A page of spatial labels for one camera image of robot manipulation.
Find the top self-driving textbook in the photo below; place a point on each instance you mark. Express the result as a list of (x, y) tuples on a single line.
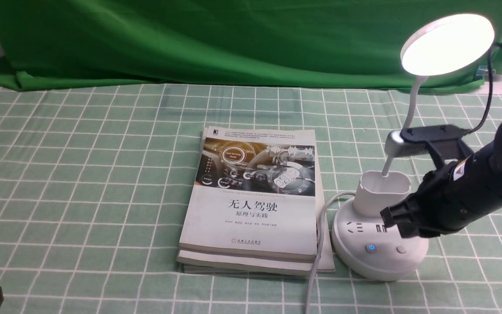
[(254, 195)]

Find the green checkered tablecloth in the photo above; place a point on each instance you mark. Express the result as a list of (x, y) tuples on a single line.
[(94, 184)]

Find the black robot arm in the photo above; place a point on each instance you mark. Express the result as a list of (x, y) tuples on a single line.
[(464, 186)]

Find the green backdrop cloth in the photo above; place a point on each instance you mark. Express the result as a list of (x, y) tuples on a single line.
[(62, 44)]

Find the blue binder clip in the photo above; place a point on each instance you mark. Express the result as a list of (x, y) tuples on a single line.
[(481, 73)]

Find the white desk lamp with socket base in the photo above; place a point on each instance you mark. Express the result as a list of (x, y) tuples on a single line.
[(360, 237)]

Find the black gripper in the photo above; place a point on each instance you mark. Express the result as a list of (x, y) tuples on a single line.
[(456, 196)]

